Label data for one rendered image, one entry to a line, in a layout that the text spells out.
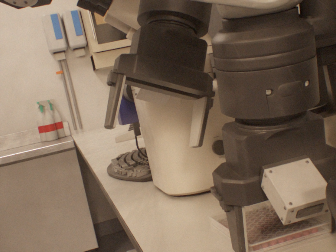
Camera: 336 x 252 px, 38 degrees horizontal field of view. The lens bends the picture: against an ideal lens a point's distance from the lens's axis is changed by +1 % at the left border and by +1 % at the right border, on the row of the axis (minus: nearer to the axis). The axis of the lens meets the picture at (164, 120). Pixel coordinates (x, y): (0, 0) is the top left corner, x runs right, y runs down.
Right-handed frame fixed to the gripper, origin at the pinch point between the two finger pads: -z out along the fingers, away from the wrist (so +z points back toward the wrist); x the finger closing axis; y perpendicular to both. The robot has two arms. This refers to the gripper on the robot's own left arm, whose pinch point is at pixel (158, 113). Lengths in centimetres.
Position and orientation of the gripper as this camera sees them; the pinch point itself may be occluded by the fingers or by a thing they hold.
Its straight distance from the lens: 56.5
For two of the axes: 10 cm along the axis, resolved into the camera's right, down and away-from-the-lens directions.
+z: 1.6, -9.7, 1.9
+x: 9.2, 2.1, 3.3
